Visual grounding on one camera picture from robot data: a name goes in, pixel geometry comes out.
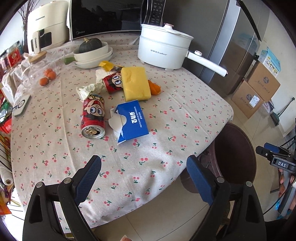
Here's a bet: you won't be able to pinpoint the blue tissue box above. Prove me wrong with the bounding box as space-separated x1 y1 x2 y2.
108 100 149 145

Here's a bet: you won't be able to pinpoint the glass jar wooden lid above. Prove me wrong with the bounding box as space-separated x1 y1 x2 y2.
21 51 59 89

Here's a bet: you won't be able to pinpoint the cardboard box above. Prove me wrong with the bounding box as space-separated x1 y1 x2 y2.
246 61 280 102
231 81 264 118

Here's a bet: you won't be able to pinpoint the broom with dustpan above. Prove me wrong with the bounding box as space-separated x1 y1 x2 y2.
270 97 295 126

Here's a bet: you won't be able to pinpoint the orange tangerine top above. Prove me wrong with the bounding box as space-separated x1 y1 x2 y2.
44 68 53 76

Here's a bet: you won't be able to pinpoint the orange peel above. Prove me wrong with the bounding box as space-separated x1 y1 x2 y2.
148 80 162 95

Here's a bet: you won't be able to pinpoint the dark brown trash bin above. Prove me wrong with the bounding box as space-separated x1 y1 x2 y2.
179 122 258 194

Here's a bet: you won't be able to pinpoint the orange tangerine left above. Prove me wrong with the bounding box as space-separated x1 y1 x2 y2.
39 77 50 86

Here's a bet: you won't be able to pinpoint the yellow sponge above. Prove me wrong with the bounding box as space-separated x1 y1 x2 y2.
121 66 151 102

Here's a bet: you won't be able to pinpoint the cream air fryer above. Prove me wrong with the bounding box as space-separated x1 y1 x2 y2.
27 1 69 54

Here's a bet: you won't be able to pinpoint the orange tangerine middle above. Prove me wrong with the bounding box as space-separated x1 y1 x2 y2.
47 71 57 80

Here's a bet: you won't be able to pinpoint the white electric cooking pot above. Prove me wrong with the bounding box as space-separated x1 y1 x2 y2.
138 24 228 77

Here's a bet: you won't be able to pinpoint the cherry print tablecloth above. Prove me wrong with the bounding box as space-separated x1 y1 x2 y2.
11 42 234 227

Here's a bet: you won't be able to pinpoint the cream paper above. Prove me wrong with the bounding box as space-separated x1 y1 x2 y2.
76 83 104 102

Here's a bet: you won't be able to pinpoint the lower cardboard box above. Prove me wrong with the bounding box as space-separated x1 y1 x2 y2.
231 81 264 118

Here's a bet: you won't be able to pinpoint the white stacked plates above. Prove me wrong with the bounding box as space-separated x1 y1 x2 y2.
74 47 113 69

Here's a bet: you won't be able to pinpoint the grey refrigerator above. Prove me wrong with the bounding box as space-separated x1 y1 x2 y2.
163 0 269 97

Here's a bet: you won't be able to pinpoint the black microwave oven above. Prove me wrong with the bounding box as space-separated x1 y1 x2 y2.
69 0 166 40

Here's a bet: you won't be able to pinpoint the white bowl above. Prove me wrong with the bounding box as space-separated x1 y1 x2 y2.
73 42 109 62

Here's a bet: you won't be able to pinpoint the blue white carton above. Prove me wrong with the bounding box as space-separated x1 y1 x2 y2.
258 47 281 77

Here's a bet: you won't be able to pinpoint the upper cardboard box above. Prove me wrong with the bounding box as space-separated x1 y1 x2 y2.
246 61 280 102

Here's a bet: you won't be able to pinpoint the person's right hand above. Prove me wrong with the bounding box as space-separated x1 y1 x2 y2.
279 169 295 196

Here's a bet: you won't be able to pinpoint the red snack package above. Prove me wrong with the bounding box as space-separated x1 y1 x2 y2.
6 47 22 68

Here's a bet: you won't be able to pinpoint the white tissue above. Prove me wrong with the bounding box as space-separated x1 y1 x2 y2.
95 68 115 83

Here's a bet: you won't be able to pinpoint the black wire rack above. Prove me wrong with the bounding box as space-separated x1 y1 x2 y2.
0 131 12 172

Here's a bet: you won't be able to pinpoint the white paper roll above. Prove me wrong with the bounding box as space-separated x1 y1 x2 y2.
0 167 14 186

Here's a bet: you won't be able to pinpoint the red cartoon can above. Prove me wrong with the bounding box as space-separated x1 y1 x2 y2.
81 94 105 139
102 73 122 94

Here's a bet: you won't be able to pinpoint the white square device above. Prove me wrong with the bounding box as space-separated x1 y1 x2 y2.
12 94 31 117

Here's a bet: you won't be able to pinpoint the dark green pumpkin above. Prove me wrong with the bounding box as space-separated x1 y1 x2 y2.
79 38 103 53

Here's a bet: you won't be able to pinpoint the dried branches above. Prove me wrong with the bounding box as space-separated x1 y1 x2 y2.
18 0 39 53

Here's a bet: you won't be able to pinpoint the yellow snack wrapper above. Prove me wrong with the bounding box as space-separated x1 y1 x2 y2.
99 60 123 72

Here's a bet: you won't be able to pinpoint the orange tangerine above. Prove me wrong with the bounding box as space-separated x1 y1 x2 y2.
39 77 50 86
44 68 53 76
47 71 57 80

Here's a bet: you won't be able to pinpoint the green vegetable piece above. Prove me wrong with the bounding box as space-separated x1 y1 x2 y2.
64 57 76 65

